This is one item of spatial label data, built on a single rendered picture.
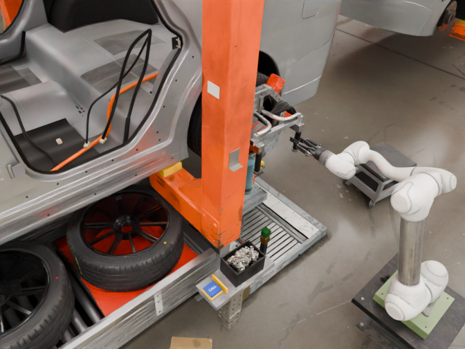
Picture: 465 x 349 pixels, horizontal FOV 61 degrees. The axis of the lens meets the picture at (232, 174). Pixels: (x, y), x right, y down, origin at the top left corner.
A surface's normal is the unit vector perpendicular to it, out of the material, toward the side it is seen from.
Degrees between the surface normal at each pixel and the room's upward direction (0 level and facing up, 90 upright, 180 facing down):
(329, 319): 0
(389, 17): 108
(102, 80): 7
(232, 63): 90
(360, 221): 0
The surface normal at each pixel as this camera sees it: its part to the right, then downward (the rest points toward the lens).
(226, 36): -0.74, 0.41
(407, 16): -0.15, 0.78
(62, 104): 0.58, -0.01
